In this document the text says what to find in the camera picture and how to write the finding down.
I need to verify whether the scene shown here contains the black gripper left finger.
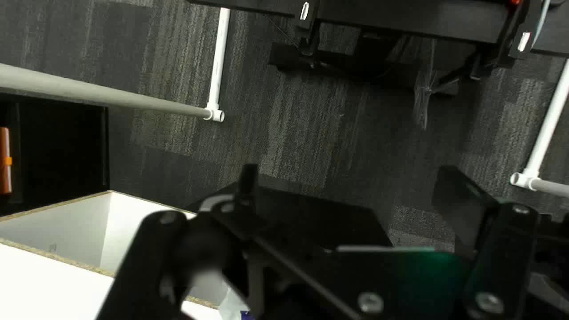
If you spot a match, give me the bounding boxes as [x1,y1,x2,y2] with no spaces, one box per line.
[96,210,199,320]

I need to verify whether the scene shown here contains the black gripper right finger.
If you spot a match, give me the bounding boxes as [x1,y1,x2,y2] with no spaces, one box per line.
[462,204,540,320]

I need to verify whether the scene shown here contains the white shelf cabinet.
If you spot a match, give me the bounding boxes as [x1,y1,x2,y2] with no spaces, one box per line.
[0,188,250,320]

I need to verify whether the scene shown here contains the white pvc pipe frame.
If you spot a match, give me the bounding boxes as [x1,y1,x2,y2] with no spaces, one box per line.
[0,0,569,197]

